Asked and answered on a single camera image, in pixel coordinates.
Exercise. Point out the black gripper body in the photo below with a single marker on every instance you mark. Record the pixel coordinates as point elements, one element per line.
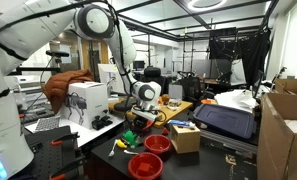
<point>140,125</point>

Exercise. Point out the green plush object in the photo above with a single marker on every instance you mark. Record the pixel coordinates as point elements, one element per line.
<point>131,138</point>

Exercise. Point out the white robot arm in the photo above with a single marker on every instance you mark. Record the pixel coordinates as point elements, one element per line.
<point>29,26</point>

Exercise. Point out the middle red bowl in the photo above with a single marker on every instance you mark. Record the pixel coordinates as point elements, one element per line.
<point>157,143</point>

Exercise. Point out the red bowl with orange block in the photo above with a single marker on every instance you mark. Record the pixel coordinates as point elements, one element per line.
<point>156,166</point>

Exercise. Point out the small cardboard box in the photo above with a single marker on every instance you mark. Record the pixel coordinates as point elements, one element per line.
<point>185,140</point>

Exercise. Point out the white robot dog box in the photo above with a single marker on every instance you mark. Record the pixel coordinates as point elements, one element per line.
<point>84,101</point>

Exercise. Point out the large cardboard box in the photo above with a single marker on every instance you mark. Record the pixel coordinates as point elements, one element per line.
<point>277,147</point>

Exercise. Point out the yellow banana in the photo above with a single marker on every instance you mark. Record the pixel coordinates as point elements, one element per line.
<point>121,144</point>

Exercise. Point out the small orange cube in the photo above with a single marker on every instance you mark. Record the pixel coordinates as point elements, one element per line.
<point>165,131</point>

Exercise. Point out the white plastic fork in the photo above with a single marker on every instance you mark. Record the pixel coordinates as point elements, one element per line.
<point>130,152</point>

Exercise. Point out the wooden table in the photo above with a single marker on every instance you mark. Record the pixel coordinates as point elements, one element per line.
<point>166,113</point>

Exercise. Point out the orange square block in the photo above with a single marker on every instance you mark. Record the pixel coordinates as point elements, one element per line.
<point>143,169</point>

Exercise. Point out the black office chair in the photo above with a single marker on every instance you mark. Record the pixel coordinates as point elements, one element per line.
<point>154,74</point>

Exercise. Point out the brown jacket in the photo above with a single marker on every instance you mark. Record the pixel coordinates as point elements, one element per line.
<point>57,86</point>

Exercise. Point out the blue plastic bin lid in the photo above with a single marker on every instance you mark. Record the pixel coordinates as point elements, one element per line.
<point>231,120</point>

